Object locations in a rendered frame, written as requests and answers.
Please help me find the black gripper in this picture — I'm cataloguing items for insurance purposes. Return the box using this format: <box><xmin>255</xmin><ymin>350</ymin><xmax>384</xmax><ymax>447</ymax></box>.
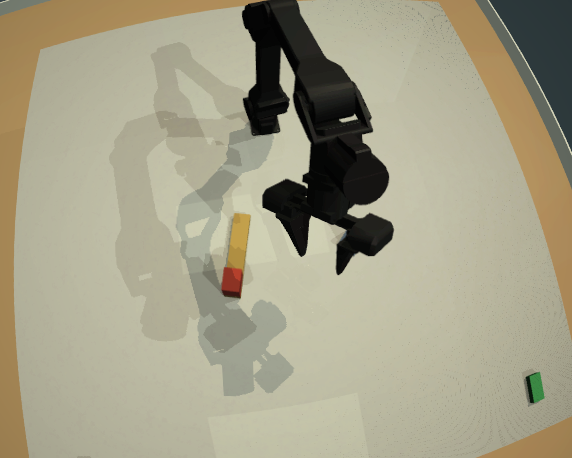
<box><xmin>262</xmin><ymin>166</ymin><xmax>394</xmax><ymax>275</ymax></box>

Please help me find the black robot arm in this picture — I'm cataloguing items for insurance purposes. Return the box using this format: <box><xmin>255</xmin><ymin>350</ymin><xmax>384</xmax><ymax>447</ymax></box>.
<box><xmin>242</xmin><ymin>0</ymin><xmax>389</xmax><ymax>208</ymax></box>

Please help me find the yellow bar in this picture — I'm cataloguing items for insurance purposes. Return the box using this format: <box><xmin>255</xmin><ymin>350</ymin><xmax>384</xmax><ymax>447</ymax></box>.
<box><xmin>221</xmin><ymin>213</ymin><xmax>251</xmax><ymax>298</ymax></box>

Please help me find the green rectangular bar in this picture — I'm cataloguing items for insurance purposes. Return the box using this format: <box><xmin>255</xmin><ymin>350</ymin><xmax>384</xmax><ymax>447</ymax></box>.
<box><xmin>526</xmin><ymin>372</ymin><xmax>545</xmax><ymax>403</ymax></box>

